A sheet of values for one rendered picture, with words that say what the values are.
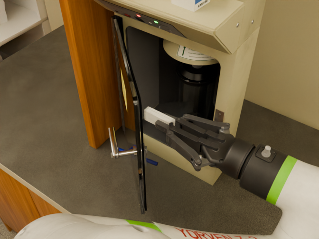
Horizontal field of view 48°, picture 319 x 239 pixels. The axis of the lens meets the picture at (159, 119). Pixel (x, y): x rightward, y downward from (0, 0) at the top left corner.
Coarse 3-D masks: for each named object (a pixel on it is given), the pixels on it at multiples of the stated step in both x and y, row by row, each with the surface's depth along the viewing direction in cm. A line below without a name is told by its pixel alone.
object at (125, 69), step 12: (120, 36) 78; (120, 48) 75; (120, 60) 81; (120, 72) 87; (120, 84) 95; (132, 84) 67; (132, 96) 64; (132, 108) 67; (132, 120) 72; (132, 132) 77; (132, 144) 83; (132, 156) 90; (132, 168) 98
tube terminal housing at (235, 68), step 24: (240, 0) 64; (264, 0) 73; (144, 24) 82; (192, 48) 78; (240, 48) 72; (240, 72) 80; (216, 96) 82; (240, 96) 88; (144, 144) 113; (192, 168) 105; (216, 168) 99
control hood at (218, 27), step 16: (96, 0) 76; (112, 0) 68; (128, 0) 65; (144, 0) 64; (160, 0) 64; (224, 0) 64; (160, 16) 63; (176, 16) 61; (192, 16) 61; (208, 16) 61; (224, 16) 61; (240, 16) 65; (192, 32) 64; (208, 32) 58; (224, 32) 61; (224, 48) 66
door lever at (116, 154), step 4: (108, 128) 84; (112, 128) 84; (112, 132) 83; (112, 136) 82; (112, 140) 81; (116, 140) 81; (112, 144) 80; (116, 144) 80; (112, 148) 79; (116, 148) 79; (132, 148) 80; (112, 152) 79; (116, 152) 79; (120, 152) 79; (124, 152) 79; (128, 152) 79; (132, 152) 79; (112, 156) 79; (116, 156) 79
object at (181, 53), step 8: (168, 40) 86; (168, 48) 86; (176, 48) 84; (184, 48) 82; (176, 56) 84; (184, 56) 83; (192, 56) 82; (200, 56) 82; (208, 56) 82; (200, 64) 83; (208, 64) 83
